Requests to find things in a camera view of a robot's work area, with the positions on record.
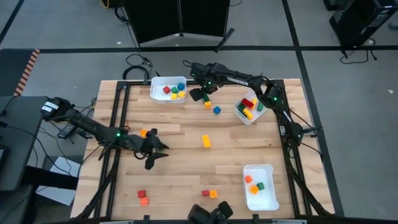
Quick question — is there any black partition foot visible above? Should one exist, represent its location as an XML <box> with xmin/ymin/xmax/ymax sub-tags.
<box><xmin>213</xmin><ymin>27</ymin><xmax>236</xmax><ymax>54</ymax></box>

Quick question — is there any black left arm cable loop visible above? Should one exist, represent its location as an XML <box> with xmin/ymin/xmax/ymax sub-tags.
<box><xmin>133</xmin><ymin>148</ymin><xmax>147</xmax><ymax>161</ymax></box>

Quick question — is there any white bin with handle cutout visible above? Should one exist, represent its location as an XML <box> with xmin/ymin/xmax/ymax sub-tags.
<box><xmin>233</xmin><ymin>88</ymin><xmax>272</xmax><ymax>126</ymax></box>

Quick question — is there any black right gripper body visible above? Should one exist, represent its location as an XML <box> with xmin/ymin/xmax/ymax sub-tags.
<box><xmin>188</xmin><ymin>74</ymin><xmax>220</xmax><ymax>102</ymax></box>

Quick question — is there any white plastic bin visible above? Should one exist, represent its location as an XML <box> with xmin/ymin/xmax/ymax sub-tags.
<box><xmin>242</xmin><ymin>164</ymin><xmax>280</xmax><ymax>212</ymax></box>

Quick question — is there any black partition panel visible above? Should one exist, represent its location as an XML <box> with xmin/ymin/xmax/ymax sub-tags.
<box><xmin>123</xmin><ymin>0</ymin><xmax>181</xmax><ymax>45</ymax></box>
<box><xmin>180</xmin><ymin>0</ymin><xmax>231</xmax><ymax>38</ymax></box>

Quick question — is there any grey partition base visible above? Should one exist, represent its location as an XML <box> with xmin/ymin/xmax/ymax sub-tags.
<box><xmin>140</xmin><ymin>32</ymin><xmax>223</xmax><ymax>48</ymax></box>

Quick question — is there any black side desk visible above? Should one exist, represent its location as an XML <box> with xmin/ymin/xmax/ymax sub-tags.
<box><xmin>0</xmin><ymin>95</ymin><xmax>50</xmax><ymax>191</ymax></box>

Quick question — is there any white bin with paper label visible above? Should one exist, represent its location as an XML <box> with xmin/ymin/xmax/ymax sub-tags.
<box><xmin>149</xmin><ymin>76</ymin><xmax>188</xmax><ymax>105</ymax></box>

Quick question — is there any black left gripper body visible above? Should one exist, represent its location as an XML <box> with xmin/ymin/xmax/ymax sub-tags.
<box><xmin>136</xmin><ymin>128</ymin><xmax>159</xmax><ymax>170</ymax></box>

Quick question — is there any coiled black cable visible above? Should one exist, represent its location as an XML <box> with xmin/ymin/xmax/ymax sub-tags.
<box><xmin>122</xmin><ymin>54</ymin><xmax>154</xmax><ymax>81</ymax></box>

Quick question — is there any black ramp with hazard stripe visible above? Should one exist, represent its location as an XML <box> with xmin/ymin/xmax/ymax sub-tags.
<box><xmin>0</xmin><ymin>48</ymin><xmax>41</xmax><ymax>97</ymax></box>

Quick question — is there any black power brick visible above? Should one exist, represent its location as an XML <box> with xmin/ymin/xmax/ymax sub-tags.
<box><xmin>57</xmin><ymin>124</ymin><xmax>75</xmax><ymax>140</ymax></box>

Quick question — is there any black equipment rack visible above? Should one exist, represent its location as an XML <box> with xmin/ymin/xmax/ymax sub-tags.
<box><xmin>323</xmin><ymin>0</ymin><xmax>398</xmax><ymax>49</ymax></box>

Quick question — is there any black floor cable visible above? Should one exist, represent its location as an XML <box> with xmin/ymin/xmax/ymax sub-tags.
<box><xmin>338</xmin><ymin>37</ymin><xmax>379</xmax><ymax>65</ymax></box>

